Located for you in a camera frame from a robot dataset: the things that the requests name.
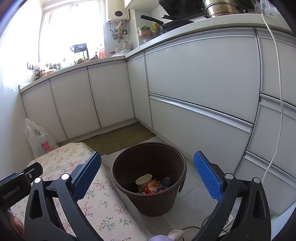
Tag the floral tablecloth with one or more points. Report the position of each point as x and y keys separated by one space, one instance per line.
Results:
x=108 y=208

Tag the brown trash bin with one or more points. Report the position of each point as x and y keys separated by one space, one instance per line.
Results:
x=150 y=206

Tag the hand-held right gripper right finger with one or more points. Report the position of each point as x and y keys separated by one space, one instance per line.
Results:
x=207 y=176

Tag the white water heater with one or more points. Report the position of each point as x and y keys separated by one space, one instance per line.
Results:
x=118 y=10

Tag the wall rack with packets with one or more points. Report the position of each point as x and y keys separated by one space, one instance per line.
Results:
x=148 y=31

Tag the pile of food items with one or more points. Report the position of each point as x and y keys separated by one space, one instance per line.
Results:
x=48 y=71

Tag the clear containers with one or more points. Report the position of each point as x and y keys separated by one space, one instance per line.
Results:
x=119 y=49

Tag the lilac cloth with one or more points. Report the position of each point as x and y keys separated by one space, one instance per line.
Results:
x=160 y=238

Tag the red drink bottle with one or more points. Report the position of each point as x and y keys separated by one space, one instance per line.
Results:
x=101 y=52

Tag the steel pot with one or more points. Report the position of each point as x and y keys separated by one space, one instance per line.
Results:
x=222 y=8

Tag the white cabinet with doors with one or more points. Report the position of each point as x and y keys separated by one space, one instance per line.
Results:
x=76 y=99

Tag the white cabinet with drawers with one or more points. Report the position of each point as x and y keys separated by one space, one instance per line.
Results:
x=203 y=92

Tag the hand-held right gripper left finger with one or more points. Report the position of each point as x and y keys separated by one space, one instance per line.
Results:
x=86 y=178

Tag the clear plastic bag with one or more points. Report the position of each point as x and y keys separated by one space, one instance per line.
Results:
x=266 y=8

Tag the person's left hand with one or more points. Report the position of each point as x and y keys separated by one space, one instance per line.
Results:
x=17 y=222

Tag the dark rack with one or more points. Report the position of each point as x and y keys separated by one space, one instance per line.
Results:
x=78 y=48

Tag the white plastic shopping bag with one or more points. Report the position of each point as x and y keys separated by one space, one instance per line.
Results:
x=39 y=141

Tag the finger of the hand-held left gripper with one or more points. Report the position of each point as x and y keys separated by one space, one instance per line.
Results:
x=32 y=171
x=8 y=178

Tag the black range hood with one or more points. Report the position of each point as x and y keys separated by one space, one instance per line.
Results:
x=180 y=7

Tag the black wok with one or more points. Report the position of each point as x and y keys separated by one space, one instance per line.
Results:
x=178 y=23

